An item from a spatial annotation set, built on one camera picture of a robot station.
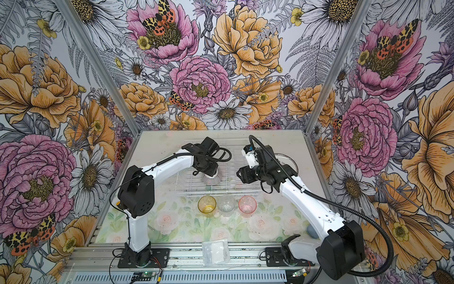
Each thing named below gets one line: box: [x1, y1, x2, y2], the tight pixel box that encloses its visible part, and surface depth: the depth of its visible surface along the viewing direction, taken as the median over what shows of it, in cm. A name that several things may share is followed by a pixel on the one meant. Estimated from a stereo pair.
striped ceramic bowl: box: [202, 169, 222, 186], surface depth 94 cm
